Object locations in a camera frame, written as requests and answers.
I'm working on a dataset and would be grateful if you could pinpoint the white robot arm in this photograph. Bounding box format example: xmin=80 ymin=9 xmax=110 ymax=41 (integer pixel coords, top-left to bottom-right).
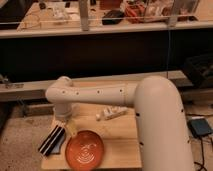
xmin=45 ymin=76 xmax=195 ymax=171

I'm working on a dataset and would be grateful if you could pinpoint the black bag on bench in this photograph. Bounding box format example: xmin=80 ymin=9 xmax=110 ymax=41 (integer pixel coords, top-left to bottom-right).
xmin=102 ymin=10 xmax=124 ymax=25

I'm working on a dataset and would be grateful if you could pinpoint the orange round plate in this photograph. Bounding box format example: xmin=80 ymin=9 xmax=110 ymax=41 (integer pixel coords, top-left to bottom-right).
xmin=65 ymin=130 xmax=104 ymax=171

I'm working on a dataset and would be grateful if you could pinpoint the black cable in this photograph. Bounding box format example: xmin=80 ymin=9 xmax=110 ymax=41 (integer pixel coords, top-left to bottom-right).
xmin=194 ymin=137 xmax=210 ymax=171

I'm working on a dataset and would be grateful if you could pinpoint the yellow sponge piece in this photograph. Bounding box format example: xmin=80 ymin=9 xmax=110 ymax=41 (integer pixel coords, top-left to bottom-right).
xmin=66 ymin=121 xmax=78 ymax=137

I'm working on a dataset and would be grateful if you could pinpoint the metal frame post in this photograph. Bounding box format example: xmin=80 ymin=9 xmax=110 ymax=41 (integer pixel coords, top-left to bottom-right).
xmin=167 ymin=0 xmax=181 ymax=27
xmin=79 ymin=0 xmax=89 ymax=31

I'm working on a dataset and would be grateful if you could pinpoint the wooden board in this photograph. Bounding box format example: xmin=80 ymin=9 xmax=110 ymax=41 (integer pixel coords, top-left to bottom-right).
xmin=40 ymin=102 xmax=144 ymax=171

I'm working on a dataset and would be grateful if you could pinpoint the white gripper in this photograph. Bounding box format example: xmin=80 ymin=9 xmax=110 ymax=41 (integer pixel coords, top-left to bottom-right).
xmin=38 ymin=103 xmax=72 ymax=156

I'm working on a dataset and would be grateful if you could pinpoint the orange tool on bench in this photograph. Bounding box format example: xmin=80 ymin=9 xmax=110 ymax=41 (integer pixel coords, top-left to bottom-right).
xmin=125 ymin=4 xmax=145 ymax=23

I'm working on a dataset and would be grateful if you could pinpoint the metal frame post left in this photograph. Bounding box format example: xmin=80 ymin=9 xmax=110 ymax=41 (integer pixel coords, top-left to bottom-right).
xmin=79 ymin=0 xmax=89 ymax=31

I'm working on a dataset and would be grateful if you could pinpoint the metal frame post right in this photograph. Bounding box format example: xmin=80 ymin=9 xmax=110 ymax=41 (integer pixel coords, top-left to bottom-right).
xmin=167 ymin=0 xmax=181 ymax=27

